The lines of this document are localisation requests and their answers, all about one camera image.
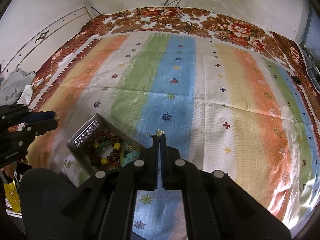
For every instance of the small black object on bed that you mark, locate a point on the small black object on bed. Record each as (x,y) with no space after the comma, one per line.
(297,80)

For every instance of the white headboard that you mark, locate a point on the white headboard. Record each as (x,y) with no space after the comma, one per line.
(33,54)

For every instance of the grey and white clothes pile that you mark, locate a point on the grey and white clothes pile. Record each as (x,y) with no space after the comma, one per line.
(14,85)

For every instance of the gold bangle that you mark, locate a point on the gold bangle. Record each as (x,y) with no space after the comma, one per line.
(134,150)

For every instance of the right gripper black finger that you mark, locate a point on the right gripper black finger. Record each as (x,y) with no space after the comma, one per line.
(40,127)

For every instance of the person's grey trouser leg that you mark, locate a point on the person's grey trouser leg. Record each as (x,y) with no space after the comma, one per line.
(52,208)

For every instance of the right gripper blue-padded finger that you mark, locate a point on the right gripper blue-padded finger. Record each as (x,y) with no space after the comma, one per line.
(39,116)

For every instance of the green jade bangle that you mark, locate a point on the green jade bangle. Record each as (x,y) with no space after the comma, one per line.
(109,155)

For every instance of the red floral blanket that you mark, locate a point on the red floral blanket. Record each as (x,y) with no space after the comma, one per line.
(191,21)

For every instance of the metal rack at right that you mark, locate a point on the metal rack at right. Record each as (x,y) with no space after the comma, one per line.
(312,67)

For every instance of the small gold charm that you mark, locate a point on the small gold charm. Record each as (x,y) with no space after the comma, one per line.
(158,133)

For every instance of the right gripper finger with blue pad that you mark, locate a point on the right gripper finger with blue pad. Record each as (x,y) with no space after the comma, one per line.
(216,207)
(118,192)

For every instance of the striped colourful bed mat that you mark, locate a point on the striped colourful bed mat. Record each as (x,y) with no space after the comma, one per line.
(221,106)

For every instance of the silver metal tin box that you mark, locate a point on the silver metal tin box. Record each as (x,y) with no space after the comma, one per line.
(86,133)

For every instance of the yellow plastic bag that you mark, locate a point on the yellow plastic bag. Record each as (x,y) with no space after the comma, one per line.
(12,196)

